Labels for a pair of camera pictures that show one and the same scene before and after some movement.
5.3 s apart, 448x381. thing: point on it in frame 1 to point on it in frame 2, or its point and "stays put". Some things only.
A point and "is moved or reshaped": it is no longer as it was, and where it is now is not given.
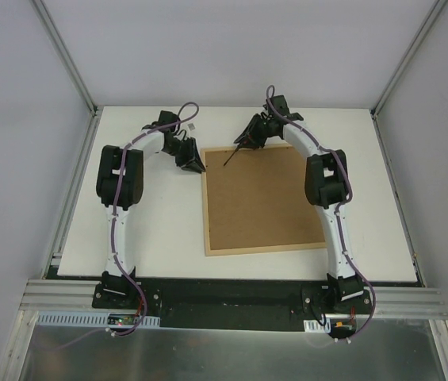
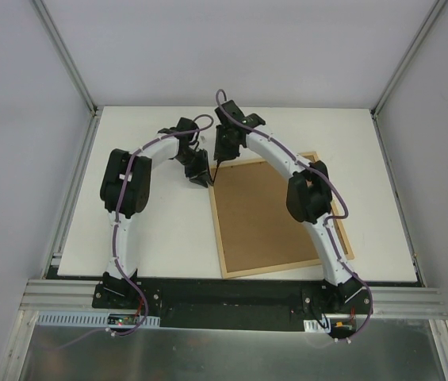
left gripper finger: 196,165 to 203,178
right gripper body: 257,129 to 225,147
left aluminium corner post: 65,55 stays put
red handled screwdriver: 231,156 is moved or reshaped
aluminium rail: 61,295 stays put
